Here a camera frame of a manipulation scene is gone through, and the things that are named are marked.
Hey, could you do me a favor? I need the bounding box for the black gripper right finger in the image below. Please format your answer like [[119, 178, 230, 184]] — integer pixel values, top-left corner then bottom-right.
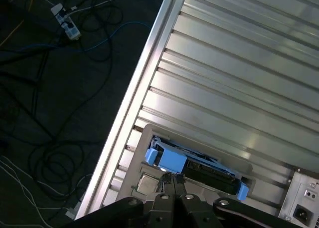
[[174, 172, 304, 228]]

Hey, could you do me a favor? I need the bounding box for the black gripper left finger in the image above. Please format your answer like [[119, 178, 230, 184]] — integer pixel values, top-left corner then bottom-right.
[[59, 172, 175, 228]]

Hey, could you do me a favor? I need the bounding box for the hard disk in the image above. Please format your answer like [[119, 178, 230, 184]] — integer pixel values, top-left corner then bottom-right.
[[145, 135, 249, 202]]

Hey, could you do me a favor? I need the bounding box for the silver CPU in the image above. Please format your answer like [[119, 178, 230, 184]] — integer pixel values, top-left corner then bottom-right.
[[134, 172, 164, 197]]

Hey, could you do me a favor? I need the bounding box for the grey parts rack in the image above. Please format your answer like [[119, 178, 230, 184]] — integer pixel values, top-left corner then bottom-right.
[[116, 124, 257, 209]]

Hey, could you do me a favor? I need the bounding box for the black PC case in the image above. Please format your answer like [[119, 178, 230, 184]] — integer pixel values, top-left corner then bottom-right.
[[278, 170, 319, 225]]

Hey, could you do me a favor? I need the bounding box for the grey power supply unit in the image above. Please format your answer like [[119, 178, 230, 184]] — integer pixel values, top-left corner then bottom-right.
[[291, 180, 319, 223]]

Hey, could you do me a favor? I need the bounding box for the white power strip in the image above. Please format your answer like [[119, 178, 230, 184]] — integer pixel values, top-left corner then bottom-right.
[[50, 3, 82, 41]]

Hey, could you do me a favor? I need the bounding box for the black coiled floor cable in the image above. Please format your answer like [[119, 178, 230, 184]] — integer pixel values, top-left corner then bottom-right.
[[27, 143, 85, 201]]

